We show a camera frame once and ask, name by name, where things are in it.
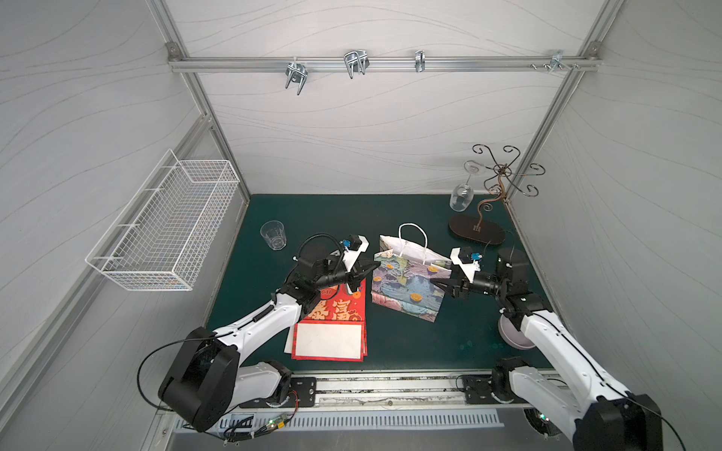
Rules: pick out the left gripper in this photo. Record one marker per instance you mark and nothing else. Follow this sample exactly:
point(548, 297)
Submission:
point(350, 273)

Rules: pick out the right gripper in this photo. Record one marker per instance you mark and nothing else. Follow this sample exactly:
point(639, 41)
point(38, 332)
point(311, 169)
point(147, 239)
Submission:
point(463, 286)

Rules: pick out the red paper bag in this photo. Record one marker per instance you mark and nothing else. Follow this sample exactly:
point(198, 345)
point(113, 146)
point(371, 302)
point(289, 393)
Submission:
point(327, 341)
point(338, 304)

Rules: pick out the floral paper bag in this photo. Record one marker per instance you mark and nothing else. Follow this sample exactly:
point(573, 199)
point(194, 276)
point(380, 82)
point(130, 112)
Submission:
point(407, 266)

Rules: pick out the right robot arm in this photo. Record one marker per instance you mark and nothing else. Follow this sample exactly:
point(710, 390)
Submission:
point(591, 408)

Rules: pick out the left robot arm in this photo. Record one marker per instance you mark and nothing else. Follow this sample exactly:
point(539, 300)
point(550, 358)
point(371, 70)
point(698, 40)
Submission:
point(224, 350)

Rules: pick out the pink bowl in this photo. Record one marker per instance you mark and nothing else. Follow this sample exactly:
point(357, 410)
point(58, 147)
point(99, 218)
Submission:
point(512, 336)

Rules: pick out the wine glass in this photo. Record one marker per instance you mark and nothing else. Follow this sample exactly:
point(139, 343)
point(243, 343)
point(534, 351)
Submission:
point(461, 197)

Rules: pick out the white vent grille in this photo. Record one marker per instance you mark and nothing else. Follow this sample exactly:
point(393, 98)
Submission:
point(396, 420)

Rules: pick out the leftmost metal hook clamp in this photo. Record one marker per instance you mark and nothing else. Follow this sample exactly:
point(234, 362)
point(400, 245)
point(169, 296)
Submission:
point(297, 74)

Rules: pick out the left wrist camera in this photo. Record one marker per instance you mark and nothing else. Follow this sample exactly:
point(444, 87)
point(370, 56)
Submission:
point(354, 246)

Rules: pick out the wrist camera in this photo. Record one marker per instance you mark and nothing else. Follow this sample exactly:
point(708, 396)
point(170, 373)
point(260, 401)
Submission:
point(468, 260)
point(354, 246)

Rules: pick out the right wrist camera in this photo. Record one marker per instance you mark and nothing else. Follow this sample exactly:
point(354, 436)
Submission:
point(468, 260)

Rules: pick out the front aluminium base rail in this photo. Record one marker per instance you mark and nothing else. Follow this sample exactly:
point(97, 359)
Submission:
point(406, 389)

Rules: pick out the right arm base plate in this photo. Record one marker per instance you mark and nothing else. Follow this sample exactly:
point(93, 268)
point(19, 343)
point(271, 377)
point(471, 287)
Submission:
point(478, 389)

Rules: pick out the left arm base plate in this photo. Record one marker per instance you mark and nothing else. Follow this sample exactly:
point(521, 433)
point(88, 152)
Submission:
point(301, 390)

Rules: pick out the white wire basket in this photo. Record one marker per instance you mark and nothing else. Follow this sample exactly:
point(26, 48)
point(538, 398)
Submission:
point(161, 238)

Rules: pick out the horizontal aluminium rail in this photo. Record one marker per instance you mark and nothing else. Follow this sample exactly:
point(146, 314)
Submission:
point(378, 64)

